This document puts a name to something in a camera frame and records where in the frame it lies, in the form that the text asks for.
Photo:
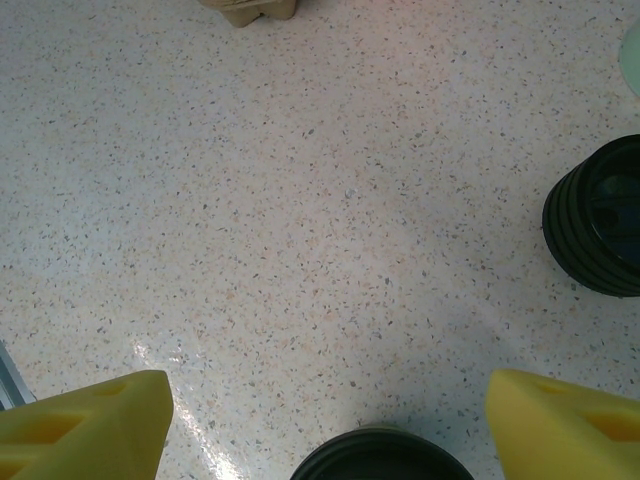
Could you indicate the pale green holder cup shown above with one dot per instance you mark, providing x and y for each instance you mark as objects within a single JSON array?
[{"x": 632, "y": 60}]

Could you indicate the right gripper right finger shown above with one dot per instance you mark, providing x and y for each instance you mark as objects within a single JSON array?
[{"x": 565, "y": 430}]

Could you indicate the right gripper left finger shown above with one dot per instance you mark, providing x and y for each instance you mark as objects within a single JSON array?
[{"x": 85, "y": 430}]

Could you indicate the aluminium mounting rail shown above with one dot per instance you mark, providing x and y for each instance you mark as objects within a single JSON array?
[{"x": 12, "y": 380}]

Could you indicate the black plastic cup lid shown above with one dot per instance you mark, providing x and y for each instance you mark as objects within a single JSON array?
[
  {"x": 562, "y": 220},
  {"x": 615, "y": 210},
  {"x": 549, "y": 225},
  {"x": 385, "y": 450}
]

